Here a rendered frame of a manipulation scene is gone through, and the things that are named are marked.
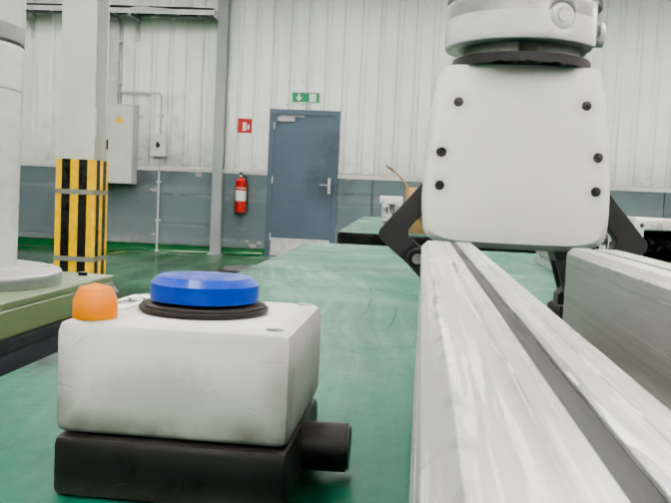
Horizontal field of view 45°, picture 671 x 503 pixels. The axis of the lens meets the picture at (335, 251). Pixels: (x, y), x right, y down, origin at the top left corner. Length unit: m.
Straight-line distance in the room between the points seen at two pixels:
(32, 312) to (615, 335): 0.42
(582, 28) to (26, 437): 0.33
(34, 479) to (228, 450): 0.08
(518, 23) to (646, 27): 11.71
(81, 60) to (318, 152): 5.29
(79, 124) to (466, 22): 6.45
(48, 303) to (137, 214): 11.42
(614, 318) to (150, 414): 0.17
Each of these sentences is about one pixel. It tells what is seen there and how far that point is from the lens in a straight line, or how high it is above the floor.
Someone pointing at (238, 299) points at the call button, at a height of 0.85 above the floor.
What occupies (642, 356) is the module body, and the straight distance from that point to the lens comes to 0.28.
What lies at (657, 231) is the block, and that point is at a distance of 1.44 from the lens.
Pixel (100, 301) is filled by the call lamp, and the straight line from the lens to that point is 0.28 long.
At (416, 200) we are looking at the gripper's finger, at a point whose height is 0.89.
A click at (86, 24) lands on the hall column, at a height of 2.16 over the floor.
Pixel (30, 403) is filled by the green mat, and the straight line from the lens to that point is 0.42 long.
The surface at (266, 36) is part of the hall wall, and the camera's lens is 11.83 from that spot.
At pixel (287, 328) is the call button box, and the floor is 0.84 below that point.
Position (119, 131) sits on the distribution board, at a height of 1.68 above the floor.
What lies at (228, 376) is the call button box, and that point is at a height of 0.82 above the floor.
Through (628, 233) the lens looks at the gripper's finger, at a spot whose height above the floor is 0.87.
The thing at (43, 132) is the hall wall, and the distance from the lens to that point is 12.60.
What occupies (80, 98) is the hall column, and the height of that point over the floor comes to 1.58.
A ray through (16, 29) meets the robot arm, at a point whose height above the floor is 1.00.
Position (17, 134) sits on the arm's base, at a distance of 0.69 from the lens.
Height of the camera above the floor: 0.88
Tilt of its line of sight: 4 degrees down
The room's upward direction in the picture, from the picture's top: 3 degrees clockwise
